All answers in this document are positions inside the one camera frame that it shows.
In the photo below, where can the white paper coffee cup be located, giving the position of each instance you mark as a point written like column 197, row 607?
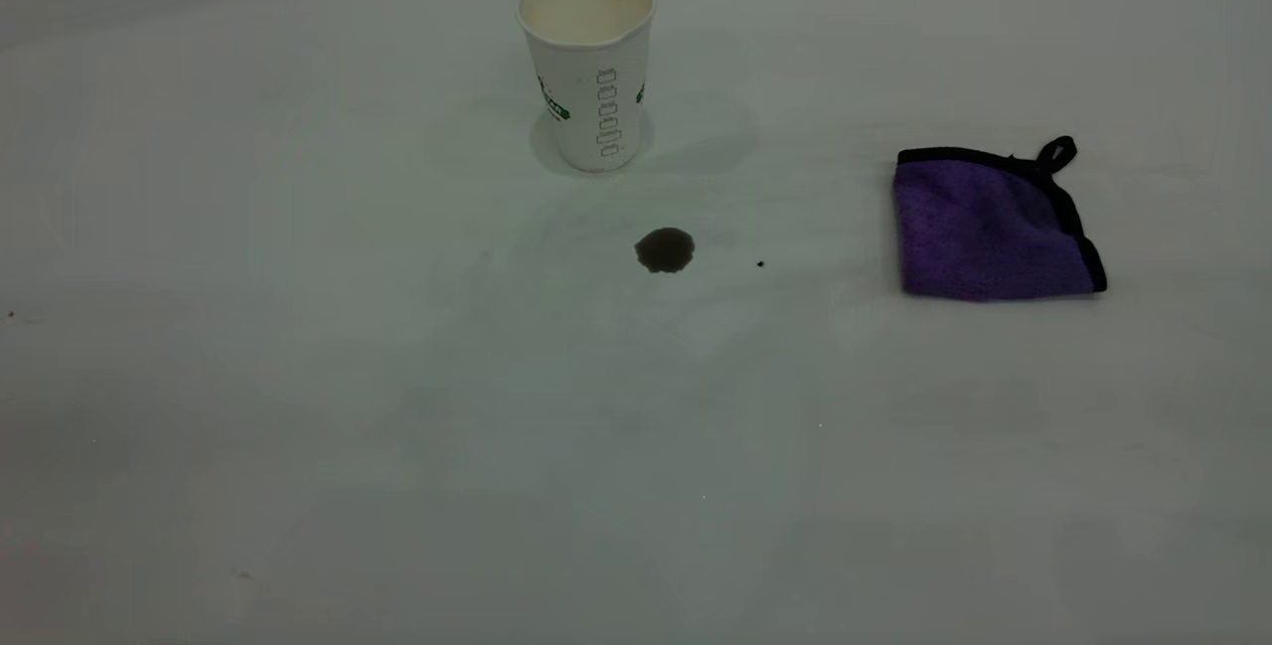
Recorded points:
column 588, row 88

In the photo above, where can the purple cloth with black trim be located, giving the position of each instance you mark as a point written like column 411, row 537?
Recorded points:
column 984, row 228

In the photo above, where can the brown coffee spill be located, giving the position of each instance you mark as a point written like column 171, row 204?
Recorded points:
column 664, row 249

